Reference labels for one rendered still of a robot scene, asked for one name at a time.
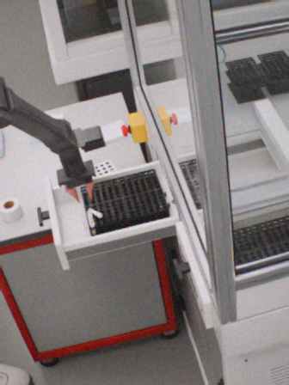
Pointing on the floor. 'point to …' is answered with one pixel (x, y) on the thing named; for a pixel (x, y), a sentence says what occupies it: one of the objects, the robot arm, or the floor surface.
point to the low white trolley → (134, 265)
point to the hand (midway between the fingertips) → (84, 198)
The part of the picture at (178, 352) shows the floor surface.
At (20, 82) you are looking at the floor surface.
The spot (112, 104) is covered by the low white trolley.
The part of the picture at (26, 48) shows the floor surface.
